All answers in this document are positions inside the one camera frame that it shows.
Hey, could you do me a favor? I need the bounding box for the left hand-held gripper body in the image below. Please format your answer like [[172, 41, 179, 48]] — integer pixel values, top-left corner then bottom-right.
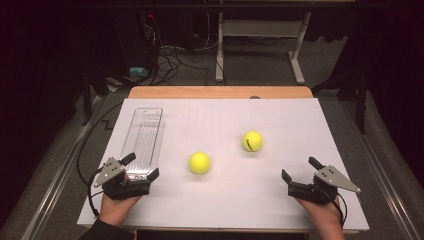
[[93, 157, 152, 201]]

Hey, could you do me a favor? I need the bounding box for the wooden table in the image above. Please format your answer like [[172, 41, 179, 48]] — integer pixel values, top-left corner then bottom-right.
[[128, 85, 359, 235]]

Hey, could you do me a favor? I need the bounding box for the teal box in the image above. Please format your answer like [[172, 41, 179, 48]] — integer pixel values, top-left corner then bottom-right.
[[129, 66, 149, 77]]

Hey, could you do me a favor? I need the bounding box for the white metal stand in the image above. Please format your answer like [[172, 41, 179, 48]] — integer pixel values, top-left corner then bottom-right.
[[214, 11, 312, 86]]

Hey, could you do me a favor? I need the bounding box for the tangle of cables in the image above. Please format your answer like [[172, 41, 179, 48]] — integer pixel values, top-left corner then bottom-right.
[[139, 13, 221, 87]]

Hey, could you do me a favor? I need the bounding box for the person's left hand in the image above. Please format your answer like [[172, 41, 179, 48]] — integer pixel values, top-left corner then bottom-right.
[[98, 194, 142, 228]]

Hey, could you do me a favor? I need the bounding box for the person's right hand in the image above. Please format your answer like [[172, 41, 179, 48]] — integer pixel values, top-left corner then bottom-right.
[[295, 194, 346, 240]]

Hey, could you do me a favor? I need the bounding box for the metal floor rail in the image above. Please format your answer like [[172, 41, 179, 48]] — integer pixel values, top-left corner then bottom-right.
[[20, 96, 106, 240], [339, 99, 421, 240]]

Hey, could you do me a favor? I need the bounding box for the black cable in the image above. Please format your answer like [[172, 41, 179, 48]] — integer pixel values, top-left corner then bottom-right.
[[76, 101, 124, 219], [313, 184, 348, 228]]

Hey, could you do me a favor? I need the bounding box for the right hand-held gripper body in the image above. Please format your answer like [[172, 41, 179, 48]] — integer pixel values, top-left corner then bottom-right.
[[287, 165, 362, 205]]

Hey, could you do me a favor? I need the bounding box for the clear plastic tray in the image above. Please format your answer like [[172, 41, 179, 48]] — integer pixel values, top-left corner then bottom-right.
[[119, 107, 166, 182]]

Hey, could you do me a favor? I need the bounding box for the black stand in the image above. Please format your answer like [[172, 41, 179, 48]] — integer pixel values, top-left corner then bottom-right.
[[79, 66, 111, 127]]

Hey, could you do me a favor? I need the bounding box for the yellow tennis ball black mark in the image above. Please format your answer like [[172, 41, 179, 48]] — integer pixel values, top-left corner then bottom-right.
[[242, 130, 264, 153]]

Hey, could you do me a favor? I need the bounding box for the white board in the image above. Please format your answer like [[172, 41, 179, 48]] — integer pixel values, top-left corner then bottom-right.
[[76, 97, 370, 232]]

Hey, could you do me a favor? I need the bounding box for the person's left sleeve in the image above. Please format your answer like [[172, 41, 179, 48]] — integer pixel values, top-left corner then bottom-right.
[[78, 218, 136, 240]]

